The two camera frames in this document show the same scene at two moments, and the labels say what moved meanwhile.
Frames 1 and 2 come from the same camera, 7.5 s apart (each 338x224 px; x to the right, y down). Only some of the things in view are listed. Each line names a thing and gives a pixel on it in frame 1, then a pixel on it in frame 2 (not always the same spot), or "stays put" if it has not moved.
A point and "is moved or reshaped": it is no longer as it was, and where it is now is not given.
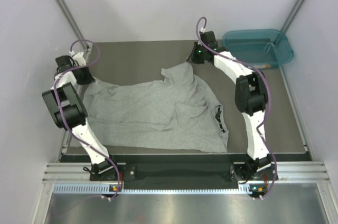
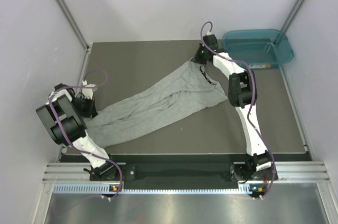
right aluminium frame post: x=301 y=0 stays put
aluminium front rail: x=287 y=171 stays put
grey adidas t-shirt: x=174 y=112 is moved or reshaped
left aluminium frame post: x=64 y=7 stays put
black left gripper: x=88 y=78 to x=91 y=112
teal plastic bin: x=262 y=48 stays put
